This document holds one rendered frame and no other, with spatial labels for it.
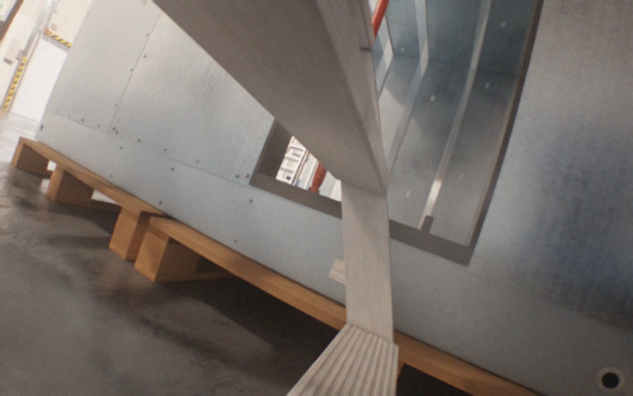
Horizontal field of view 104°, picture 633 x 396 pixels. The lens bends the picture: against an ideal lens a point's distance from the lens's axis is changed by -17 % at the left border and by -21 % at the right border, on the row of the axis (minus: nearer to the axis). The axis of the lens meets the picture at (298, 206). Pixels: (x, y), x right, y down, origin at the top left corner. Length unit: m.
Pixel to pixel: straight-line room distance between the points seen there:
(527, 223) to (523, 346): 0.25
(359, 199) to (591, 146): 0.54
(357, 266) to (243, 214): 0.48
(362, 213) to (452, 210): 3.81
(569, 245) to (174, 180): 1.06
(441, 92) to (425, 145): 0.83
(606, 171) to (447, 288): 0.40
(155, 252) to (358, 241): 0.62
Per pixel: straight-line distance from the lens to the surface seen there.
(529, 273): 0.72
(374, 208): 0.43
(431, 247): 0.69
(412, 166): 4.34
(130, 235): 1.01
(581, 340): 0.77
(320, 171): 0.84
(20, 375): 0.53
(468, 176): 4.33
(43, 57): 10.79
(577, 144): 0.80
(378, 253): 0.43
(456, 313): 0.70
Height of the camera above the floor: 0.34
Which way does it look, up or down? level
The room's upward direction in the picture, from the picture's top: 21 degrees clockwise
